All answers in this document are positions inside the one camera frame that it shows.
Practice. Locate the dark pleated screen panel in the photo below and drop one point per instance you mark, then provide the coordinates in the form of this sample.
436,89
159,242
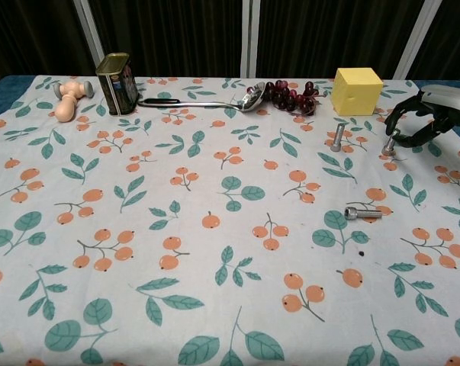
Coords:
329,34
168,34
451,38
27,34

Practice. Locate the metal bolt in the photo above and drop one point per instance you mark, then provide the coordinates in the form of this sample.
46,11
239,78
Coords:
390,148
363,213
337,143

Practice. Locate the floral fruit print tablecloth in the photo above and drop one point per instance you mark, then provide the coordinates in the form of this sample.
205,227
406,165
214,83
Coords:
214,228

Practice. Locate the yellow foam cube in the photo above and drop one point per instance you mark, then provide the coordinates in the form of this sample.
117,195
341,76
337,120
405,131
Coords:
355,91

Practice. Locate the wooden massage hammer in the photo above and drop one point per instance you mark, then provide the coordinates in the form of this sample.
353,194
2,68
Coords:
67,106

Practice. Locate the olive gold rectangular tin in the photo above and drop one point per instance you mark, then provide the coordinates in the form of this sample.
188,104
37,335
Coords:
117,87

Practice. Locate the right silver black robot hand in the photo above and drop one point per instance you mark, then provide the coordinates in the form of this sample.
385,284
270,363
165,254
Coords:
451,103

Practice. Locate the dark red grape bunch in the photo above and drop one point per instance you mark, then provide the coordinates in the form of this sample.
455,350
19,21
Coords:
287,97

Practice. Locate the silver screen frame post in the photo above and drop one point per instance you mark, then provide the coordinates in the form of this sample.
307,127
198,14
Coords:
250,34
88,34
412,38

